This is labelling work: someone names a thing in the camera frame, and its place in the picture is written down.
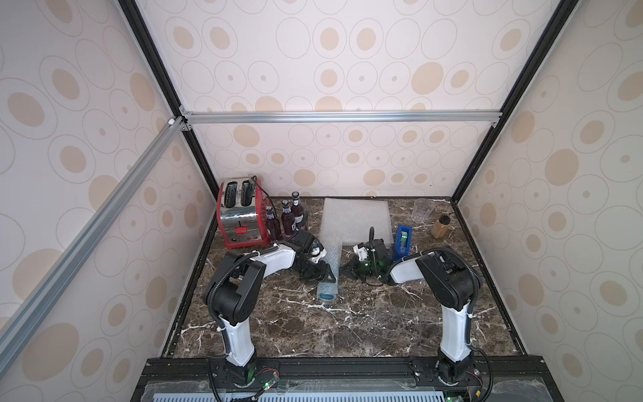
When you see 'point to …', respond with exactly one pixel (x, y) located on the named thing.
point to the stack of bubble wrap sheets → (351, 220)
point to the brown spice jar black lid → (440, 226)
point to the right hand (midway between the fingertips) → (346, 268)
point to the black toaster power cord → (254, 176)
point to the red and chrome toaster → (241, 212)
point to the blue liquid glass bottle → (327, 291)
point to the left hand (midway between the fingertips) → (335, 280)
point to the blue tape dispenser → (403, 240)
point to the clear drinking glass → (422, 210)
